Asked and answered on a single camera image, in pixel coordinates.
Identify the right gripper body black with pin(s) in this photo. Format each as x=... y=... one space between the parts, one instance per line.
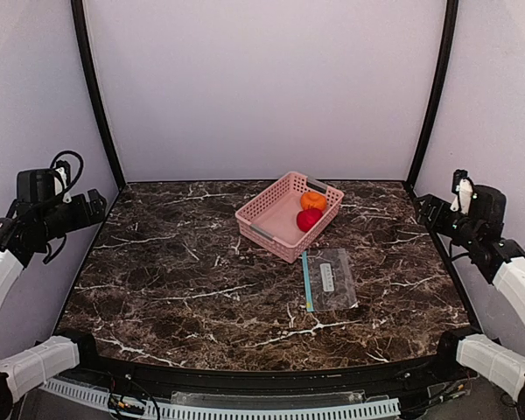
x=429 y=210

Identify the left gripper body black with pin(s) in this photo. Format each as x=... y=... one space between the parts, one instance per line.
x=94 y=203

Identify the clear zip top bag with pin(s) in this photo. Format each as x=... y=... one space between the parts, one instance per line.
x=328 y=280

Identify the red toy fruit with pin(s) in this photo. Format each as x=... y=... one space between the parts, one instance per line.
x=308 y=218

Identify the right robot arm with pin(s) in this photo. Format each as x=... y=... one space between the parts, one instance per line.
x=474 y=222

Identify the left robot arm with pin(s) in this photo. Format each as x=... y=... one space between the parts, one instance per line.
x=44 y=210

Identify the orange toy fruit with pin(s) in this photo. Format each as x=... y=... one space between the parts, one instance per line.
x=313 y=200

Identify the pink plastic basket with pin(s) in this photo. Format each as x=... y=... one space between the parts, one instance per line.
x=270 y=218

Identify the clear acrylic plate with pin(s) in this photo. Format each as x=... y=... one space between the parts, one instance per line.
x=267 y=402

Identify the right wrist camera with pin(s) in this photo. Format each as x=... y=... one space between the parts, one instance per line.
x=463 y=189

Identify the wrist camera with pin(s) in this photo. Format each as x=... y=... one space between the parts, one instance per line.
x=463 y=189
x=61 y=176

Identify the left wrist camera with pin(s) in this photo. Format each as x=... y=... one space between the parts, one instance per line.
x=61 y=176

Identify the black front frame rail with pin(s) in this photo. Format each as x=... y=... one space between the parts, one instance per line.
x=403 y=378

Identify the white slotted cable duct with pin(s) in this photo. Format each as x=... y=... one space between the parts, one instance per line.
x=144 y=407

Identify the left black corner post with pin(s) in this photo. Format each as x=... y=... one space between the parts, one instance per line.
x=94 y=93

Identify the black corner post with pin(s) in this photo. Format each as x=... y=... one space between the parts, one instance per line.
x=436 y=90
x=94 y=93

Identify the right black corner post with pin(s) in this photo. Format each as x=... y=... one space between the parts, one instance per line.
x=436 y=90

